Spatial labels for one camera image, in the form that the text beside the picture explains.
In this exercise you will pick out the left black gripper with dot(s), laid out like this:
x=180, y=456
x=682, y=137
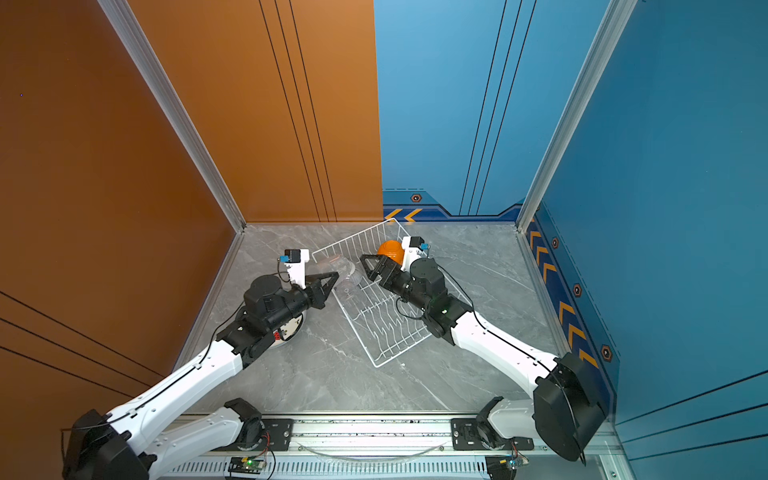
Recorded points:
x=318, y=295

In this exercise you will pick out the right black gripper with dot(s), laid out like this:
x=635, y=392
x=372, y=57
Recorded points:
x=385, y=265

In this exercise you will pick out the white wire dish rack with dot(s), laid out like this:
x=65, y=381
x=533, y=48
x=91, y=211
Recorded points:
x=385, y=326

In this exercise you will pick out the white plate red pattern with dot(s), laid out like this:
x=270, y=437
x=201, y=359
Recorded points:
x=289, y=330

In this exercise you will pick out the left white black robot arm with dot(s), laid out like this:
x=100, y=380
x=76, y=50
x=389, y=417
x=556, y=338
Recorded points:
x=135, y=440

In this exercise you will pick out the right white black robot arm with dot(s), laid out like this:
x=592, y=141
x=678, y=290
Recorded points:
x=565, y=409

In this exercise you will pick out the orange bowl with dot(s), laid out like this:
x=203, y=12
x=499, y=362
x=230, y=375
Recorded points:
x=393, y=250

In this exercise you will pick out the left green circuit board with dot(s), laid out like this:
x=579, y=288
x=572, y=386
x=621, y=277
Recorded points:
x=247, y=466

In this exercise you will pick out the right circuit board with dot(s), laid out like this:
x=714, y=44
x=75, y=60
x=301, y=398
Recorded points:
x=504, y=467

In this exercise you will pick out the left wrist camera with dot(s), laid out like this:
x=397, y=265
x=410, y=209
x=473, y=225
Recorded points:
x=292, y=266

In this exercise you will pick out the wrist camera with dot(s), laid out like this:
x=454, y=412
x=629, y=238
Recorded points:
x=292, y=266
x=414, y=248

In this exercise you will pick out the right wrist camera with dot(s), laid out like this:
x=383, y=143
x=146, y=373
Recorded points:
x=414, y=248

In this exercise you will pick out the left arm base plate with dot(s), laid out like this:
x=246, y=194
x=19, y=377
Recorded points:
x=274, y=434

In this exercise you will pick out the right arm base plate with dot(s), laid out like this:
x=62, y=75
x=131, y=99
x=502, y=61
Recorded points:
x=467, y=436

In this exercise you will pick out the aluminium front rail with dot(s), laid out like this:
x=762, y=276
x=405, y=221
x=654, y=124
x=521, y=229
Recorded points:
x=402, y=446

